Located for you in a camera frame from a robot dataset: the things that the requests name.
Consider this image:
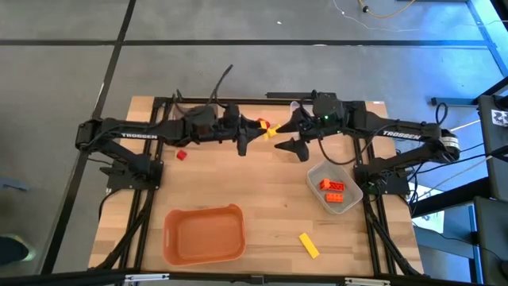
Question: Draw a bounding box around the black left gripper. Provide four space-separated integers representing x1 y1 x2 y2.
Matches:
210 102 269 157

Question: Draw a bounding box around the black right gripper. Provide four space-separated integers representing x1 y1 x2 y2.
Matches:
274 107 325 163

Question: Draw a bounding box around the yellow arch toy block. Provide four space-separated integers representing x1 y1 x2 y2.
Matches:
263 123 283 141

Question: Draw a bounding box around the clear plastic bin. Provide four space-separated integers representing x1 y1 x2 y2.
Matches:
289 100 314 116

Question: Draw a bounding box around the black power strip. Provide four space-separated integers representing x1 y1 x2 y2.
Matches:
265 90 338 101

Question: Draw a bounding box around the white plastic bin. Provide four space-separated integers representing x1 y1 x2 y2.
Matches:
305 160 364 215

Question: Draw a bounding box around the long yellow toy block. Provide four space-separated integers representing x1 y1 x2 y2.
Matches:
298 232 321 260

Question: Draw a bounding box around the orange plastic bin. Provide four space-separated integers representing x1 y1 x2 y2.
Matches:
163 203 247 267

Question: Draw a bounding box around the blue metal bar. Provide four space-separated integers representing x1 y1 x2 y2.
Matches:
431 97 479 107

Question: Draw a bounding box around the black case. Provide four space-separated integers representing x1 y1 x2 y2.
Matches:
471 196 508 286
475 94 508 202

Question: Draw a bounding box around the white marker tag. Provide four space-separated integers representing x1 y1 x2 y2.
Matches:
491 109 508 127

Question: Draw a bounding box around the blue metal beam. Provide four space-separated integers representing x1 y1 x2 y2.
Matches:
466 0 508 79

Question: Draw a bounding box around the person's shoe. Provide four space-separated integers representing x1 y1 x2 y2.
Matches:
0 234 36 268

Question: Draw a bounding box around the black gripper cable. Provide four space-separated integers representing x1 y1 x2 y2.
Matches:
172 64 234 116

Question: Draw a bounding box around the white floor cable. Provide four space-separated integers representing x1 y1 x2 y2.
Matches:
332 0 508 33

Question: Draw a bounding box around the yellow floor cable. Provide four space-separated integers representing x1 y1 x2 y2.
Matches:
356 0 417 20

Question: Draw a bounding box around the silver bracket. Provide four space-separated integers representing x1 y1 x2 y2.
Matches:
344 276 392 286
124 272 171 283

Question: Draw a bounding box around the black camera rig beam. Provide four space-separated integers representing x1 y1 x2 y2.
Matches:
0 269 508 286

